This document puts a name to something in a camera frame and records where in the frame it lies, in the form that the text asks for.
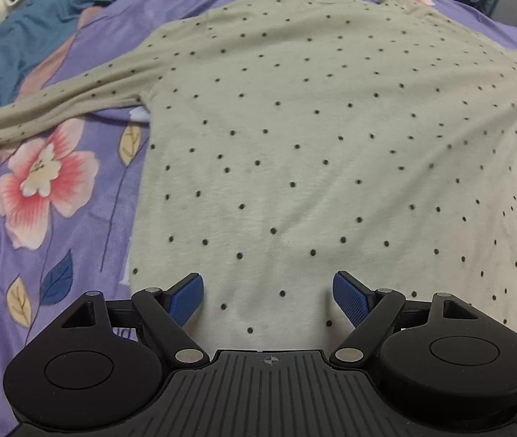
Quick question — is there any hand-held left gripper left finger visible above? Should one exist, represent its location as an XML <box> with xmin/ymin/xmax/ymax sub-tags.
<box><xmin>61</xmin><ymin>272</ymin><xmax>210</xmax><ymax>369</ymax></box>

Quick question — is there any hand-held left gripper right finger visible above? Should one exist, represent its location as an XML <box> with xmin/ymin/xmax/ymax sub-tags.
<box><xmin>330</xmin><ymin>271</ymin><xmax>480</xmax><ymax>367</ymax></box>

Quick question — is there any beige polka dot shirt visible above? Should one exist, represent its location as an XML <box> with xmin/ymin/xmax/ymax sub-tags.
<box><xmin>0</xmin><ymin>0</ymin><xmax>517</xmax><ymax>369</ymax></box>

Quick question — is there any purple floral bed sheet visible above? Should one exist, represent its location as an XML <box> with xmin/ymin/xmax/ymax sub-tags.
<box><xmin>0</xmin><ymin>0</ymin><xmax>517</xmax><ymax>437</ymax></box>

